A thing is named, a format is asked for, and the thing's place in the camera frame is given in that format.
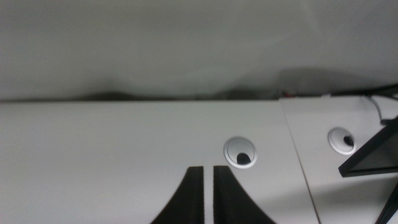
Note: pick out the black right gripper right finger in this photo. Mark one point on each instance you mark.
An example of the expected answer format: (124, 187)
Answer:
(227, 205)

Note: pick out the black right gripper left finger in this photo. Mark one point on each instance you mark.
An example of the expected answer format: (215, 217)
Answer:
(189, 205)

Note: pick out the black flat panel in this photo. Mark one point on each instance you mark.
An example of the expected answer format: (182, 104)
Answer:
(376, 155)

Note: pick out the white curtain backdrop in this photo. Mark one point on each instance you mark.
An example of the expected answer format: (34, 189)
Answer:
(155, 46)

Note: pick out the black slanted bar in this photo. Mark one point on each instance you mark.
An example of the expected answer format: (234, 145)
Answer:
(390, 208)

